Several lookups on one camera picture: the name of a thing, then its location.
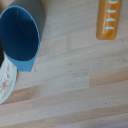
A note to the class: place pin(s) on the white floral rimmed plate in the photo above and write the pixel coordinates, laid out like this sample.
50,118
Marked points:
6,81

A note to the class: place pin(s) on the orange bread with white stripes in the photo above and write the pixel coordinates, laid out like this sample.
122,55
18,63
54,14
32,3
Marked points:
108,20

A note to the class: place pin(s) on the blue cup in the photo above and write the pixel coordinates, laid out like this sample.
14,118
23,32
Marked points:
20,33

